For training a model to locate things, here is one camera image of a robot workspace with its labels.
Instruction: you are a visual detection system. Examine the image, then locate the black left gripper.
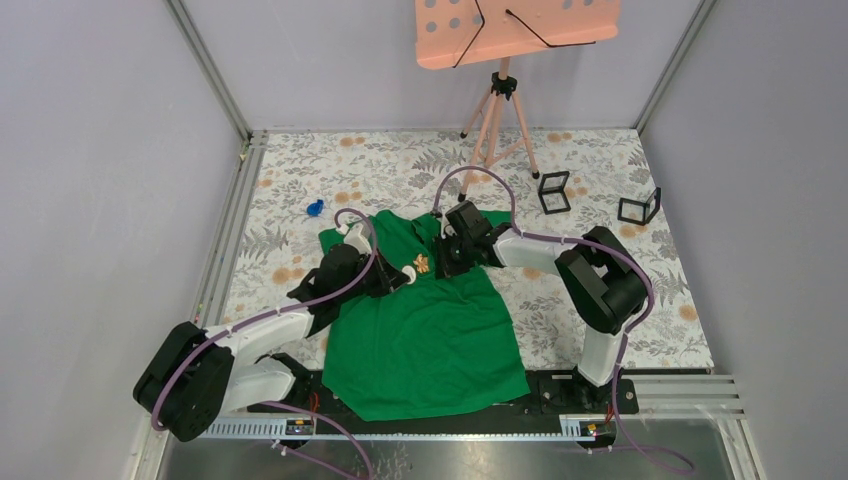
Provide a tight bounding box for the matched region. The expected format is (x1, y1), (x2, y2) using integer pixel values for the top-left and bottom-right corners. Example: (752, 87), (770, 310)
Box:
(337, 246), (410, 303)

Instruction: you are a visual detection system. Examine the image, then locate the green t-shirt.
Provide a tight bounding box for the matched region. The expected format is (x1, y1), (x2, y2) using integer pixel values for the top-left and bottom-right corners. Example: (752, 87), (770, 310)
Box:
(323, 210), (529, 421)

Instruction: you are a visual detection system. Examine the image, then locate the black display box frame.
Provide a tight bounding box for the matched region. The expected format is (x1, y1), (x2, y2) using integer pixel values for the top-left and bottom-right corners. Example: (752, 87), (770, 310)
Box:
(537, 170), (572, 215)

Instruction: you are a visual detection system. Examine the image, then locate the black box with ring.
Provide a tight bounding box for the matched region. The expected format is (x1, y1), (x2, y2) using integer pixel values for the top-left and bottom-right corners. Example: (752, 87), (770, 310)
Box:
(617, 187), (662, 226)

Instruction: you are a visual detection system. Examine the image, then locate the round orange white brooch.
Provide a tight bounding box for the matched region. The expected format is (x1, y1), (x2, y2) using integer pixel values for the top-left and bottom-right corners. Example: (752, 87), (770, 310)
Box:
(401, 265), (417, 285)

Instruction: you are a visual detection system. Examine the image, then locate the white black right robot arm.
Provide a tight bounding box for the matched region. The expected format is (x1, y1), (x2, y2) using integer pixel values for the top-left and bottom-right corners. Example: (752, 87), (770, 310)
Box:
(434, 200), (654, 412)

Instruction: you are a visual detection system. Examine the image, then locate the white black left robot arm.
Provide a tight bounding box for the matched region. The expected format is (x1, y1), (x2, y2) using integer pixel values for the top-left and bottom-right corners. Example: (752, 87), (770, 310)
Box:
(132, 244), (417, 442)

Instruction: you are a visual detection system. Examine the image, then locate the floral table mat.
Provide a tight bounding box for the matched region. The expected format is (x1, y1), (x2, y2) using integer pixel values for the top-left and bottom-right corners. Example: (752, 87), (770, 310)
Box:
(221, 130), (712, 374)

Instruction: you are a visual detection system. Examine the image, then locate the small blue object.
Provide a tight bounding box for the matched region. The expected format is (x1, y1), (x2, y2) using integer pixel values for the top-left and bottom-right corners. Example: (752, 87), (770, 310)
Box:
(306, 199), (325, 217)

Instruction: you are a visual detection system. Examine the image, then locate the pink music stand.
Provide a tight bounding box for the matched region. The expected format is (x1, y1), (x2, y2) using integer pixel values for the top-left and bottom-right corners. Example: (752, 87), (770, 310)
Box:
(414, 0), (621, 180)

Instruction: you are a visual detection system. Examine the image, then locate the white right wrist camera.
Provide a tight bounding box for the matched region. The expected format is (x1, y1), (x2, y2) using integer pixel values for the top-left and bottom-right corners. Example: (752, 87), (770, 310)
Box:
(439, 217), (456, 240)

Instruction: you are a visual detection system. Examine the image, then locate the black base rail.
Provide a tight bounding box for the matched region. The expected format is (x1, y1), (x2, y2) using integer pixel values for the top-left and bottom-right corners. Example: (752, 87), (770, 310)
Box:
(285, 370), (614, 440)

